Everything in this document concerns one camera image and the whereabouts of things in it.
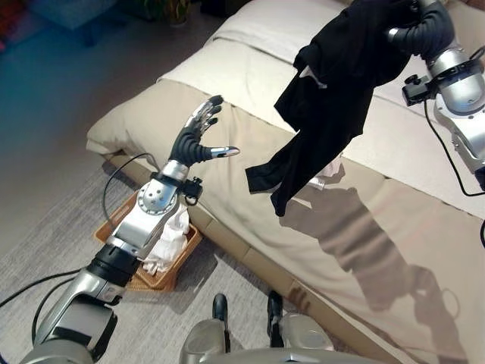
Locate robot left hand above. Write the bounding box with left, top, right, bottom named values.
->
left=168, top=95, right=242, bottom=168

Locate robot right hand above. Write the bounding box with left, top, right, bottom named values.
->
left=386, top=0, right=455, bottom=60

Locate black garment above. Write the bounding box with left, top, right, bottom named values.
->
left=245, top=0, right=421, bottom=218

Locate white cloth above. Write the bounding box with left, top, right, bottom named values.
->
left=142, top=204, right=191, bottom=276

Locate brown wicker basket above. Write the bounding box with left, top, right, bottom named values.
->
left=94, top=189, right=204, bottom=292

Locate potted green plant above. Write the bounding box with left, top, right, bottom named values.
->
left=145, top=0, right=192, bottom=28

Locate cream blanket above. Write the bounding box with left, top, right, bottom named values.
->
left=211, top=0, right=485, bottom=221

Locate small white garment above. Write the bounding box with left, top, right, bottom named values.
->
left=308, top=153, right=346, bottom=192

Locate beige bed mattress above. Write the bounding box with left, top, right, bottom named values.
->
left=85, top=0, right=485, bottom=364

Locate robot dark left foot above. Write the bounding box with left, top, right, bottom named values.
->
left=211, top=293, right=230, bottom=322

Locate robot dark foot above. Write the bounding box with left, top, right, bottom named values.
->
left=267, top=290, right=284, bottom=323
left=211, top=293, right=230, bottom=322

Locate blue upholstered stool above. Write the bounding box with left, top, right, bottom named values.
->
left=28, top=0, right=114, bottom=49

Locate robot dark right foot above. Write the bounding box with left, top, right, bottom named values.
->
left=267, top=290, right=284, bottom=323

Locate robot silver left leg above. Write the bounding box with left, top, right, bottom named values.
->
left=180, top=317, right=231, bottom=364

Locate robot silver leg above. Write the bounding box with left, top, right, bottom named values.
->
left=180, top=317, right=231, bottom=364
left=269, top=311, right=336, bottom=356

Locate robot silver right leg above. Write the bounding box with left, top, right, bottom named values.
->
left=269, top=311, right=336, bottom=356

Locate robot silver torso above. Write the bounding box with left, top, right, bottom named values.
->
left=196, top=347, right=383, bottom=364

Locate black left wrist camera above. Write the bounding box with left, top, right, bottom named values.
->
left=183, top=177, right=203, bottom=206

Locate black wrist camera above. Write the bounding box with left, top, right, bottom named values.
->
left=402, top=74, right=433, bottom=107
left=183, top=177, right=203, bottom=206

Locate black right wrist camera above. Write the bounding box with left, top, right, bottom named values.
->
left=402, top=74, right=433, bottom=107

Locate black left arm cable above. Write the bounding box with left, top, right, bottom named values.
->
left=0, top=152, right=162, bottom=346

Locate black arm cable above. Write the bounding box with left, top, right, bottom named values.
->
left=0, top=152, right=162, bottom=346
left=423, top=49, right=485, bottom=247

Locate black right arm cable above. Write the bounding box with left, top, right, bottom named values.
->
left=423, top=49, right=485, bottom=247

